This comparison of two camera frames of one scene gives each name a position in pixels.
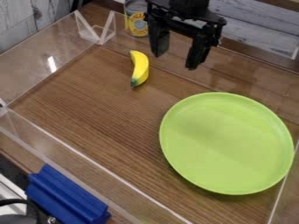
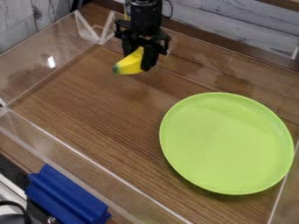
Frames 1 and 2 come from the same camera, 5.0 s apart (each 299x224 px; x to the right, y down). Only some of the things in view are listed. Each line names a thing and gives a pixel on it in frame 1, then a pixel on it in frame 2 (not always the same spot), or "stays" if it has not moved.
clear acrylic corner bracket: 87,31 stays
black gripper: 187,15 → 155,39
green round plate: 227,143 stays
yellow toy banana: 142,68 → 131,64
